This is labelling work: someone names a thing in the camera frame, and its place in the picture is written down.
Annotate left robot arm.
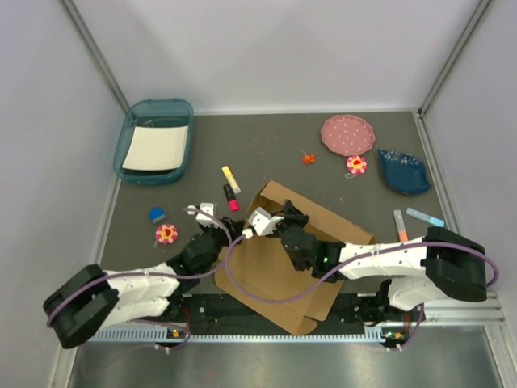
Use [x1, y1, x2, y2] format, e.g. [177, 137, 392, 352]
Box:
[43, 217, 245, 349]

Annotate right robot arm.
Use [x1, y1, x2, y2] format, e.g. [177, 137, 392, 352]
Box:
[273, 201, 487, 320]

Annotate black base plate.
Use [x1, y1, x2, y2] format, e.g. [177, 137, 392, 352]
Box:
[136, 293, 429, 324]

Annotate pink flower toy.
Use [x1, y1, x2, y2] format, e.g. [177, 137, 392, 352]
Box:
[155, 223, 179, 246]
[345, 155, 368, 179]

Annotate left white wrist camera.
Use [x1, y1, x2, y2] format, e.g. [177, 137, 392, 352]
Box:
[195, 202, 216, 224]

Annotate small blue scraper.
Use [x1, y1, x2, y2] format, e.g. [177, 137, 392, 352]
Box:
[149, 206, 166, 223]

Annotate pink flower toy right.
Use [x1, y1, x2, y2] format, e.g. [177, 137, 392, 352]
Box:
[345, 155, 368, 179]

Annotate brown cardboard box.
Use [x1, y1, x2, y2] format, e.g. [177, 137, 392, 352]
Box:
[213, 179, 380, 335]

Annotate yellow highlighter marker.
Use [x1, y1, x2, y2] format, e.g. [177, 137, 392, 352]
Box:
[221, 166, 241, 194]

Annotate orange glitter maple leaf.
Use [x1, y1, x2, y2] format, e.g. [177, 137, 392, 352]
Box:
[302, 154, 316, 165]

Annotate dark blue leaf dish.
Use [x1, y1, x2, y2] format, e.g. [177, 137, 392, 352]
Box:
[377, 149, 431, 196]

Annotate aluminium frame rail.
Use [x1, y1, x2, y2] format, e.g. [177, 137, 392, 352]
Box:
[91, 295, 504, 345]

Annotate teal plastic bin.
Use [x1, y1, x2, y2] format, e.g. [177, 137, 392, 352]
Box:
[113, 99, 194, 185]

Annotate light blue marker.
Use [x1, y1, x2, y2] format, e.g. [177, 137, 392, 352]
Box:
[406, 207, 445, 227]

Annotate orange grey marker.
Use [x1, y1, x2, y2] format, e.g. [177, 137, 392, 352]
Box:
[393, 209, 409, 243]

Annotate pink polka dot plate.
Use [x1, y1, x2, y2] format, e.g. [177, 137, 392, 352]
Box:
[320, 114, 376, 157]

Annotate pink flower toy left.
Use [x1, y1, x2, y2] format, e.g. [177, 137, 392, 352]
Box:
[155, 223, 179, 246]

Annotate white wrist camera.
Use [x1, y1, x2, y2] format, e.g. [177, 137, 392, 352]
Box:
[242, 207, 284, 239]
[195, 202, 216, 224]

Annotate white paper sheet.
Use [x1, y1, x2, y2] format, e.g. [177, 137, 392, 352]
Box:
[122, 126, 188, 171]

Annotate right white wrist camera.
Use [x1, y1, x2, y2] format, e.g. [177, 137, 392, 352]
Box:
[242, 207, 284, 239]

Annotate pink black highlighter marker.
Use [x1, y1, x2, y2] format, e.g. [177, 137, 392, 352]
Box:
[223, 183, 240, 213]

